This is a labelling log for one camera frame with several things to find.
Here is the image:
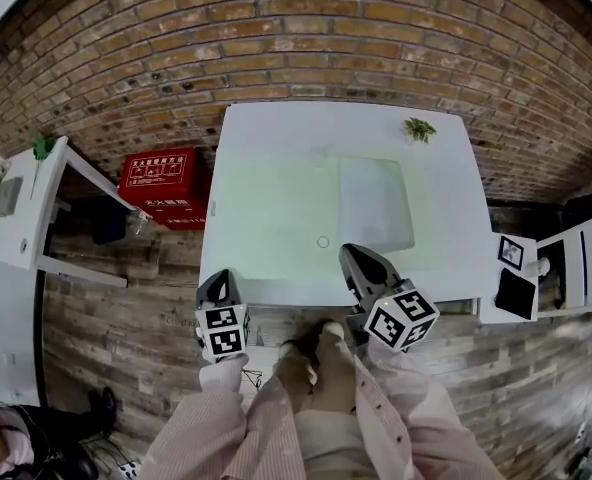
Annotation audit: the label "green leaf sprig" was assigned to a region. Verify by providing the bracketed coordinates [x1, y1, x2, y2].
[28, 135, 58, 200]

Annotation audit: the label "person's shoe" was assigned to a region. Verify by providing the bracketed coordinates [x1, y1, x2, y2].
[319, 319, 349, 345]
[278, 338, 303, 365]

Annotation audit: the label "person's left forearm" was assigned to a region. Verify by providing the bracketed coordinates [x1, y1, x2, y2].
[145, 355, 257, 480]

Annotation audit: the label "red fire equipment box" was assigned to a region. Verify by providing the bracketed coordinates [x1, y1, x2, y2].
[117, 146, 213, 232]

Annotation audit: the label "person's left shoe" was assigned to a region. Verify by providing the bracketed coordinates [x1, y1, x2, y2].
[278, 338, 303, 365]

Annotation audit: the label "person's pink striped shirt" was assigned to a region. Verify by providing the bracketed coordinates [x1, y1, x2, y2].
[235, 347, 457, 480]

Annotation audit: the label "white chair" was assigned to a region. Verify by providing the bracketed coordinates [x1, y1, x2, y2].
[475, 215, 592, 326]

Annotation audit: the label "person's legs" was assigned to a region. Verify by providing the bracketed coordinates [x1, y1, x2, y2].
[274, 317, 365, 475]

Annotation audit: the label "black framed picture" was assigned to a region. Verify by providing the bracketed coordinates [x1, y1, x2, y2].
[497, 235, 526, 272]

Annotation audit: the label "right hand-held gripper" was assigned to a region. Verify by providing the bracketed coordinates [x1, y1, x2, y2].
[339, 242, 442, 354]

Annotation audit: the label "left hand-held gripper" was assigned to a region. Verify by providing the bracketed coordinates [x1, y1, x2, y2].
[194, 268, 252, 365]

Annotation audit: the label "small succulent plant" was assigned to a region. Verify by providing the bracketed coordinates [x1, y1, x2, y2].
[402, 116, 439, 146]

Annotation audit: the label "dark bin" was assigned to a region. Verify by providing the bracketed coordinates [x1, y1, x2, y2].
[91, 202, 128, 247]

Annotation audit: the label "grey document holder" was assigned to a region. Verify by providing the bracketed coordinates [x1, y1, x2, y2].
[0, 175, 25, 219]

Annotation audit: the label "black flat pad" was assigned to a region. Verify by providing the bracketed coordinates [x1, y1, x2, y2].
[494, 269, 539, 322]

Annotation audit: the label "white table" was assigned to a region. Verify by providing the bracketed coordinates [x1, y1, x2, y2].
[198, 100, 500, 310]

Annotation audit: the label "person's right forearm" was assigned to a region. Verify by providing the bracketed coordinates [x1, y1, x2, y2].
[365, 337, 498, 480]

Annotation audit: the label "person's right shoe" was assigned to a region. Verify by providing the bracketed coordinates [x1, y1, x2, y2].
[319, 319, 349, 345]

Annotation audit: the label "white side desk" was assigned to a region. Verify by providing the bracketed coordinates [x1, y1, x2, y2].
[0, 135, 140, 290]

